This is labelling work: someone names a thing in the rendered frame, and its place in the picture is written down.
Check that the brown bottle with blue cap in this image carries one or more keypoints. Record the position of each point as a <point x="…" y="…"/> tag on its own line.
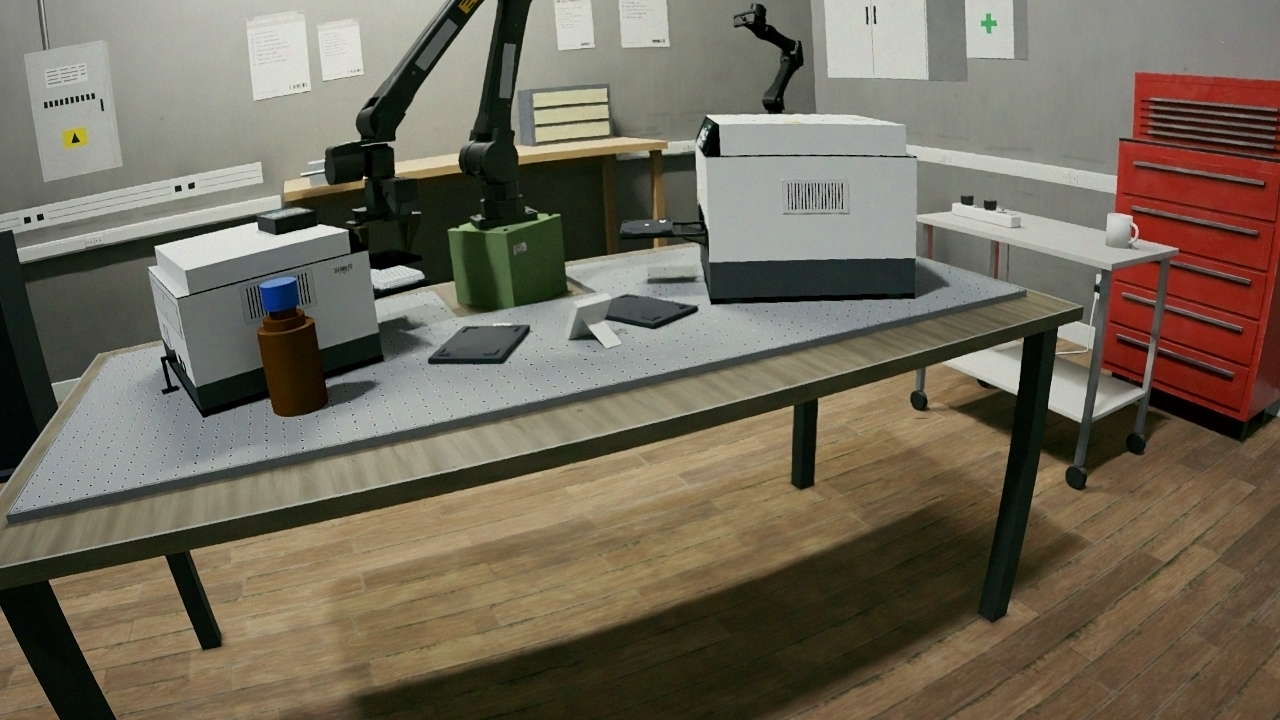
<point x="290" y="352"/>

